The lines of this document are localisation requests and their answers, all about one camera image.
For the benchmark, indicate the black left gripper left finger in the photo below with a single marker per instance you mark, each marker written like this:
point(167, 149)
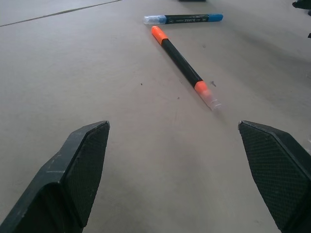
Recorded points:
point(60, 184)

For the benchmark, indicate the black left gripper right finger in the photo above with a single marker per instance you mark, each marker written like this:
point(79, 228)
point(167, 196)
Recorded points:
point(279, 170)

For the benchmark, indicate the orange and black marker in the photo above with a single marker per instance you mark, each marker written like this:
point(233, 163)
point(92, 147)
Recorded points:
point(181, 64)

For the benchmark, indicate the blue and black marker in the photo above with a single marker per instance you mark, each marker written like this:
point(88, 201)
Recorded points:
point(184, 18)

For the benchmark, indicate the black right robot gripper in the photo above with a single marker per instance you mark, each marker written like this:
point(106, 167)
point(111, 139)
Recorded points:
point(302, 4)

